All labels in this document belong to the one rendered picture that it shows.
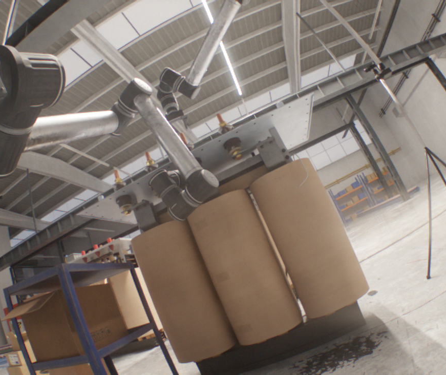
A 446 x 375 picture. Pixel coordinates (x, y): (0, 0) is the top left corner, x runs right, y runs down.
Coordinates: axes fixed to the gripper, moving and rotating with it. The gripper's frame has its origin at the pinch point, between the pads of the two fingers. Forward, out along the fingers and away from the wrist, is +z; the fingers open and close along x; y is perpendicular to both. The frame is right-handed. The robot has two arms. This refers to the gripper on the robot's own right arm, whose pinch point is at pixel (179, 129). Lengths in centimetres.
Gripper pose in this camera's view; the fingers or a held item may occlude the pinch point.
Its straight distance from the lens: 183.7
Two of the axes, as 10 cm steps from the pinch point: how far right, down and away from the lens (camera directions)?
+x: 9.2, -3.9, 0.3
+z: 3.8, 8.8, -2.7
